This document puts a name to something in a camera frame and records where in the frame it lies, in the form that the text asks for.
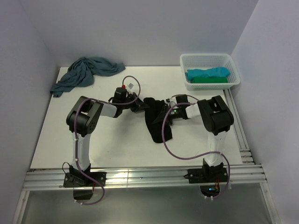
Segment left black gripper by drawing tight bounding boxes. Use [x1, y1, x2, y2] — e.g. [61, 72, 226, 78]
[121, 92, 149, 113]

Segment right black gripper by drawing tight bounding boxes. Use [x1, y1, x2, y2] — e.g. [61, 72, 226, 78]
[153, 105, 182, 127]

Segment black t shirt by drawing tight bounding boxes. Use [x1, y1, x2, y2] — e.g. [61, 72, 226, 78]
[144, 98, 165, 143]

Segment white plastic basket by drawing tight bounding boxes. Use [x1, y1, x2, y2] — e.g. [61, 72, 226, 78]
[180, 53, 241, 91]

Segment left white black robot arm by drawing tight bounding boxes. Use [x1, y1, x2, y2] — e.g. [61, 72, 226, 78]
[66, 85, 149, 186]

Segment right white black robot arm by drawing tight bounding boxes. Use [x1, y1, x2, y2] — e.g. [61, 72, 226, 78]
[153, 94, 234, 183]

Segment rolled green t shirt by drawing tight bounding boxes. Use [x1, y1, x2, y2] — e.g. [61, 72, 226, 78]
[190, 77, 228, 84]

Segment grey blue crumpled t shirt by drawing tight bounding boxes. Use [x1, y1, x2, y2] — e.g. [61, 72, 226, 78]
[50, 56, 126, 98]

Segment rolled turquoise t shirt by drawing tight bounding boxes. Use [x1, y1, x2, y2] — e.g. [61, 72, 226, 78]
[185, 67, 230, 80]

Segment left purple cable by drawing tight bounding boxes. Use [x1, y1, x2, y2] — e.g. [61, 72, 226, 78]
[73, 75, 141, 206]

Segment purple cable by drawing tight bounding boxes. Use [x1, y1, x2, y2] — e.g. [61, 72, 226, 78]
[161, 94, 231, 201]
[73, 75, 141, 206]

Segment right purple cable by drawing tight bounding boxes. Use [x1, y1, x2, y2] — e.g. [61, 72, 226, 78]
[161, 94, 231, 201]

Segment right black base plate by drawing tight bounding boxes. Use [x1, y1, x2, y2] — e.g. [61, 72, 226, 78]
[184, 166, 228, 184]

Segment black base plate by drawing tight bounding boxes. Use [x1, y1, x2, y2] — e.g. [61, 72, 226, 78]
[184, 166, 228, 184]
[63, 171, 107, 188]

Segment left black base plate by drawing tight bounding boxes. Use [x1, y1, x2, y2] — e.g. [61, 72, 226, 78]
[63, 171, 107, 188]

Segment aluminium rail frame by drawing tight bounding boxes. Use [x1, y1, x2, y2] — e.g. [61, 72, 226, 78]
[11, 65, 281, 224]

